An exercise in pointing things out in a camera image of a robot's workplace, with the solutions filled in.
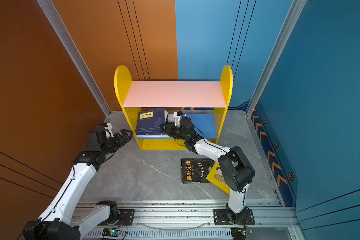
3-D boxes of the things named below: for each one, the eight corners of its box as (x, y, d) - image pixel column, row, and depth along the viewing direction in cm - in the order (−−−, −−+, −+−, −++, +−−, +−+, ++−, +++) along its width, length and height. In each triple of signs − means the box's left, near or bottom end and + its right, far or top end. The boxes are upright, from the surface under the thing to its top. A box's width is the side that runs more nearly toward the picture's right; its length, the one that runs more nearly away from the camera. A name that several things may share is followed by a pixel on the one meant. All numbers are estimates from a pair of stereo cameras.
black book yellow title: (180, 182, 86) (180, 180, 85) (181, 159, 96) (181, 158, 94) (216, 182, 86) (217, 181, 85) (213, 159, 96) (213, 158, 94)
